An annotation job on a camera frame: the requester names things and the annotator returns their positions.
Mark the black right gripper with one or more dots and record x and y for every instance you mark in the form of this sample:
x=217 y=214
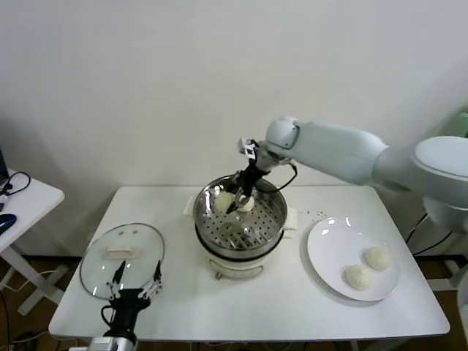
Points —
x=248 y=181

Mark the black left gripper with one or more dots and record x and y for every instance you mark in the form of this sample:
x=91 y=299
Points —
x=128 y=311

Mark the white steamed baozi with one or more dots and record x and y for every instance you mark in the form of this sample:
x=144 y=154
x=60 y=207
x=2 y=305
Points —
x=358 y=278
x=377 y=258
x=248 y=205
x=223 y=202

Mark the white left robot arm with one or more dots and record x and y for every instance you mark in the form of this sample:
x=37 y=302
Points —
x=126 y=345

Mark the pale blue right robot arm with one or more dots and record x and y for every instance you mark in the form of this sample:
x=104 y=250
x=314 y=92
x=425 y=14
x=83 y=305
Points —
x=340 y=150

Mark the steel perforated steamer basket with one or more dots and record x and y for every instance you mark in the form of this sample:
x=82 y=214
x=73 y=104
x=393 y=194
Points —
x=263 y=215

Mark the glass pot lid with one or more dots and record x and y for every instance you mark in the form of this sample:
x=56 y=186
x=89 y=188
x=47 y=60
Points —
x=124 y=252

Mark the white electric cooker base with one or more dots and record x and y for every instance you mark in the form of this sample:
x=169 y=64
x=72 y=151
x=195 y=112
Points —
x=237 y=265

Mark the white round plate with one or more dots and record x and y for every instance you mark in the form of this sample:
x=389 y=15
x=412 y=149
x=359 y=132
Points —
x=329 y=241

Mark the white side table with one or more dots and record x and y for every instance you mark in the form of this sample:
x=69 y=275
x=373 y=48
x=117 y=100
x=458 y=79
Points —
x=33 y=204

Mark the blue computer mouse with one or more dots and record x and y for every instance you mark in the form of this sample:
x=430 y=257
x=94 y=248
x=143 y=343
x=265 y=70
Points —
x=7 y=220

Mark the dark laptop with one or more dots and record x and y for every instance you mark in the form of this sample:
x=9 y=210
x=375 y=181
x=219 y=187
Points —
x=2 y=164

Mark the pale green box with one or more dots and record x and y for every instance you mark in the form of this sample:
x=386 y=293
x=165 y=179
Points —
x=461 y=120

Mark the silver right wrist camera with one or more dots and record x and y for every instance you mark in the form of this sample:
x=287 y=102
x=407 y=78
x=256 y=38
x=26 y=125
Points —
x=248 y=148

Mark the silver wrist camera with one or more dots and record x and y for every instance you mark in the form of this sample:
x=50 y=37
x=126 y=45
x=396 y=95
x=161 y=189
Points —
x=248 y=148
x=104 y=345

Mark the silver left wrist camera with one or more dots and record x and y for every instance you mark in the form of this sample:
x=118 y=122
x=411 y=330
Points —
x=104 y=345

